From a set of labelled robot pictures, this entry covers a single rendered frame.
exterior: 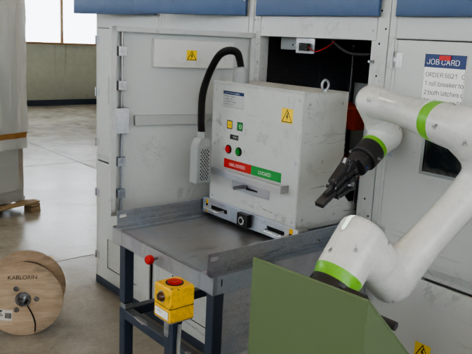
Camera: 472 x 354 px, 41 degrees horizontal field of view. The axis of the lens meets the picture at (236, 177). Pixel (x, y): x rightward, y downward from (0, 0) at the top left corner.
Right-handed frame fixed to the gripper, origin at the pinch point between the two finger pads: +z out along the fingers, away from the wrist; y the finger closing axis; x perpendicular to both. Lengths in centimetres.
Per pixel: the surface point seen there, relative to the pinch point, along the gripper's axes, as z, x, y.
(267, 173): -10.7, -35.2, -9.7
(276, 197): -6.5, -29.4, -15.7
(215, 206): -2, -61, -28
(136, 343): 32, -123, -118
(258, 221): -0.8, -35.8, -25.0
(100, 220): -13, -200, -101
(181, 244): 26, -47, -17
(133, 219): 26, -74, -17
